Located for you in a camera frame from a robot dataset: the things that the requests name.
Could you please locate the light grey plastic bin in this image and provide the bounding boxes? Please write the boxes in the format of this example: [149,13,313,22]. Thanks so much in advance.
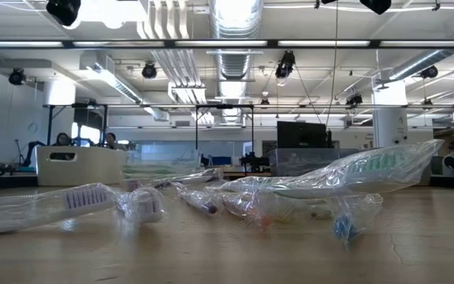
[359,147,434,186]

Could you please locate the white plastic bin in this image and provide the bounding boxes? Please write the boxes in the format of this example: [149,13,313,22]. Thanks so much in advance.
[35,145,129,187]

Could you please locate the grey translucent plastic bin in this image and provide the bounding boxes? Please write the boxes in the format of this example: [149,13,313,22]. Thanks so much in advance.
[268,148,360,177]

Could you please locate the blue toothbrush in clear wrapper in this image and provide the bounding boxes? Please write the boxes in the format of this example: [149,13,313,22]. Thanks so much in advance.
[330,192,385,250]

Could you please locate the black background station frame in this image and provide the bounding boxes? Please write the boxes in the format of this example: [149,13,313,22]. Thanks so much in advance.
[195,104,255,151]
[47,103,109,148]

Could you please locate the slanted silver ceiling duct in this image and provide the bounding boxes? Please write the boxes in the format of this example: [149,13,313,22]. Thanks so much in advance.
[388,19,454,82]

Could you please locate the clear plastic bin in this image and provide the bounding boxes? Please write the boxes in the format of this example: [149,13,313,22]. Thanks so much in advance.
[123,149,203,178]

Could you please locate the black computer monitor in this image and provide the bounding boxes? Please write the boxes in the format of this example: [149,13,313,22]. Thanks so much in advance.
[277,121,328,150]

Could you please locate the thin hanging cable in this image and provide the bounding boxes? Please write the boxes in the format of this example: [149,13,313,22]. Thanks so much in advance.
[325,0,339,127]

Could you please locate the black background gripper device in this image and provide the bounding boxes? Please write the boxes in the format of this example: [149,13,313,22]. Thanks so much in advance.
[239,151,271,173]

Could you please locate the white building column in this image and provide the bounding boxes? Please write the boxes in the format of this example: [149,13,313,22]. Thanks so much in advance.
[371,78,409,149]
[43,78,77,107]

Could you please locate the orange toothbrush in clear wrapper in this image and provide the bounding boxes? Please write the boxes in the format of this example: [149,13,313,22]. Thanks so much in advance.
[221,192,276,230]

